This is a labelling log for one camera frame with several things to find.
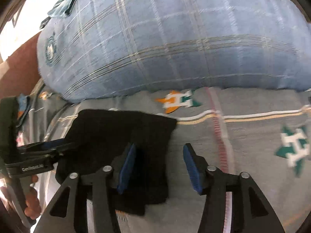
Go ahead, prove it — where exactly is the person's left hand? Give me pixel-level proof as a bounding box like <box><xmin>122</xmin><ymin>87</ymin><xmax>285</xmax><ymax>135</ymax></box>
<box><xmin>0</xmin><ymin>174</ymin><xmax>42</xmax><ymax>220</ymax></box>

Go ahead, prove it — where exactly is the brown wooden headboard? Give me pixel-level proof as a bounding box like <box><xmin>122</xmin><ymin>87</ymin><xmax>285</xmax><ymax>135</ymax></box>
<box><xmin>0</xmin><ymin>34</ymin><xmax>40</xmax><ymax>98</ymax></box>

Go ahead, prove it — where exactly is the grey patterned bedsheet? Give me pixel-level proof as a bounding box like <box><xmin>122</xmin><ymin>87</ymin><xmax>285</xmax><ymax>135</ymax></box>
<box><xmin>17</xmin><ymin>80</ymin><xmax>310</xmax><ymax>232</ymax></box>

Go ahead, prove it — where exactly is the blue plaid pillow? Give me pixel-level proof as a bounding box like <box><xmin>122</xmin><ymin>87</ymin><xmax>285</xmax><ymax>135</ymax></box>
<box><xmin>37</xmin><ymin>0</ymin><xmax>310</xmax><ymax>103</ymax></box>

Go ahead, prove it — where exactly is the black pant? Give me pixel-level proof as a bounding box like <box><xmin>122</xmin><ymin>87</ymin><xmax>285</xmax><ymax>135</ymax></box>
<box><xmin>55</xmin><ymin>110</ymin><xmax>177</xmax><ymax>216</ymax></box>

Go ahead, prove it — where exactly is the small blue cloth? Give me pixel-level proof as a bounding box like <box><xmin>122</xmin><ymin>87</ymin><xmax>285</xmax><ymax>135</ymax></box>
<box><xmin>16</xmin><ymin>94</ymin><xmax>31</xmax><ymax>128</ymax></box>

